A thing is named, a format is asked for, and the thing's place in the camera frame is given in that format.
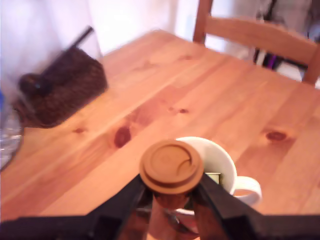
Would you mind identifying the wooden chair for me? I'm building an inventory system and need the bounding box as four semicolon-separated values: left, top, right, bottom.
192;0;320;87

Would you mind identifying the dark round object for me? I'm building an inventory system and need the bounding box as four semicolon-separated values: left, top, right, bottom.
18;72;54;98

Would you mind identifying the large clear water bottle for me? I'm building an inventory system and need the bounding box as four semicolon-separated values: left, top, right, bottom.
0;89;24;172

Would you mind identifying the brown coffee capsule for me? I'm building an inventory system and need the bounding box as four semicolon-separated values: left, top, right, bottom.
138;139;205;210

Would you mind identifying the dark woven basket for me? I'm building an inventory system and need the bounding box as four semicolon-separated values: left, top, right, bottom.
13;47;109;129

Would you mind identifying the dark red patterned mug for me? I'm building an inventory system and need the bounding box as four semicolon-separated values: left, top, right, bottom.
147;136;263;240

